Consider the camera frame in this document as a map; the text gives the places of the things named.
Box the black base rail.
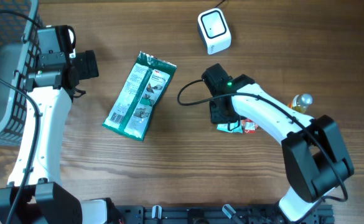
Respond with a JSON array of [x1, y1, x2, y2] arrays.
[[106, 203, 335, 224]]

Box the grey plastic mesh basket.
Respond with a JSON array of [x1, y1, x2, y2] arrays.
[[0, 0, 43, 146]]

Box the teal snack packet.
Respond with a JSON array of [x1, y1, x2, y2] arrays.
[[217, 122, 243, 133]]

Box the white barcode scanner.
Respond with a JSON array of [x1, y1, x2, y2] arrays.
[[197, 7, 231, 55]]

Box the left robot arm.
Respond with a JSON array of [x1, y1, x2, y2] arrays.
[[0, 25, 99, 223]]

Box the yellow dish soap bottle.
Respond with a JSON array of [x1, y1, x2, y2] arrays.
[[288, 93, 313, 113]]

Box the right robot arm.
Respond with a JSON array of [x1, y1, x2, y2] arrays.
[[202, 63, 354, 222]]

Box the green 3M package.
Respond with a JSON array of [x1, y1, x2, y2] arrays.
[[102, 52, 177, 141]]

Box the red stick sachet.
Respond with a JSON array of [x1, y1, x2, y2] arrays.
[[241, 119, 258, 134]]

